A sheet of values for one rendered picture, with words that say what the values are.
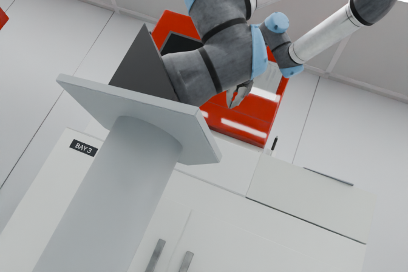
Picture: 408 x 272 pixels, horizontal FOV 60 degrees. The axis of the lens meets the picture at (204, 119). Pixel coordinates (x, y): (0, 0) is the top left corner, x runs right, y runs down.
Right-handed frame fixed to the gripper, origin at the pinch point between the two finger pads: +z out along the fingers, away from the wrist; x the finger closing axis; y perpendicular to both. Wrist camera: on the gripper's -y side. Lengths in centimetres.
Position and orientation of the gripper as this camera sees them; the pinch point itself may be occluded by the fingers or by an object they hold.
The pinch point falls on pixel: (231, 104)
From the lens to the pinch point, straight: 120.0
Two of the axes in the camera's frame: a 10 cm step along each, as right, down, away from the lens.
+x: -9.3, -3.3, 1.8
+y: 0.3, 4.1, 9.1
